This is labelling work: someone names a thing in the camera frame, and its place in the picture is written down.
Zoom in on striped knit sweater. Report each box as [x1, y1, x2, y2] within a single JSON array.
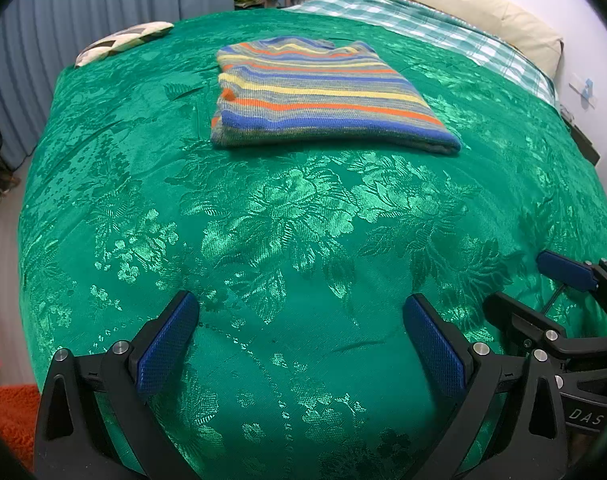
[[211, 36, 461, 155]]

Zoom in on orange fluffy rug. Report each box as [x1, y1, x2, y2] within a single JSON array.
[[0, 385, 41, 472]]

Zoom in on wooden nightstand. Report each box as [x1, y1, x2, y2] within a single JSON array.
[[559, 106, 601, 167]]

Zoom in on green checkered sheet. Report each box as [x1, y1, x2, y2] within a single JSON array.
[[288, 0, 558, 107]]

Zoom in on green floral bedspread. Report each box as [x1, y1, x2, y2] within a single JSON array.
[[18, 11, 607, 479]]

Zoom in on patterned folded cloth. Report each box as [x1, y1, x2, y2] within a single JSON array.
[[74, 21, 174, 67]]

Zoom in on blue-grey curtain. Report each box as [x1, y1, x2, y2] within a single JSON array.
[[0, 0, 233, 169]]

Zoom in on blue wall hook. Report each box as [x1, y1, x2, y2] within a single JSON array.
[[568, 74, 597, 108]]

